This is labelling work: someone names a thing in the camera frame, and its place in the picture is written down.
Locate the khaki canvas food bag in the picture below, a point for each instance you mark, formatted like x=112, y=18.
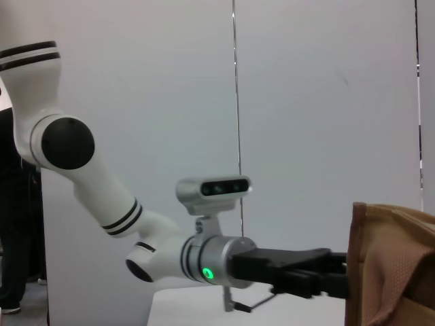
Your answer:
x=391, y=271

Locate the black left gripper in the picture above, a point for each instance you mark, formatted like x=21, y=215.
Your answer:
x=268, y=259

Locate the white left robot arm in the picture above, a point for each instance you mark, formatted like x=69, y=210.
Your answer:
x=102, y=190

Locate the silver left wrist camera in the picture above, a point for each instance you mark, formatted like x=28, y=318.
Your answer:
x=193, y=193

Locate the person in dark trousers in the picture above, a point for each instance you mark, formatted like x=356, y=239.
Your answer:
x=17, y=203

